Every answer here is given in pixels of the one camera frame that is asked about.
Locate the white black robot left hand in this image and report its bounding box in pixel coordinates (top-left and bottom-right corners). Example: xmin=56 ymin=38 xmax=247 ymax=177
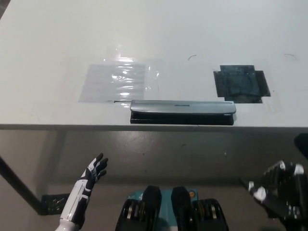
xmin=59 ymin=153 xmax=109 ymax=226

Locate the silver black paper hole puncher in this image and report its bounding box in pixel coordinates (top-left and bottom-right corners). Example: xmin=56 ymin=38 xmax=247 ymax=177
xmin=130 ymin=99 xmax=237 ymax=126

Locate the dark object under table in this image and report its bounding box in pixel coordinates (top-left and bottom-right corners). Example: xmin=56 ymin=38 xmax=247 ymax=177
xmin=294 ymin=133 xmax=308 ymax=166

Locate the black table foot plate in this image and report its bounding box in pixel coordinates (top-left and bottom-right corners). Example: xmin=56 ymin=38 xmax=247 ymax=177
xmin=40 ymin=193 xmax=73 ymax=215

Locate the black tape patch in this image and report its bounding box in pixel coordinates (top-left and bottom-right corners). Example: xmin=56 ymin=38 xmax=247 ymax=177
xmin=213 ymin=64 xmax=272 ymax=104

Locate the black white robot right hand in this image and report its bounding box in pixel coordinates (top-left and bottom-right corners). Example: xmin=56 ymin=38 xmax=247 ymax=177
xmin=248 ymin=160 xmax=306 ymax=218

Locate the black metal table leg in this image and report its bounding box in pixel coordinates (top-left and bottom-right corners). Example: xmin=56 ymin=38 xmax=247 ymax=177
xmin=0 ymin=155 xmax=41 ymax=215

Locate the clear plastic sheet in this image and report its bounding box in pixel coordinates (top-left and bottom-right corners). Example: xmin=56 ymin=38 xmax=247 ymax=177
xmin=78 ymin=55 xmax=167 ymax=103

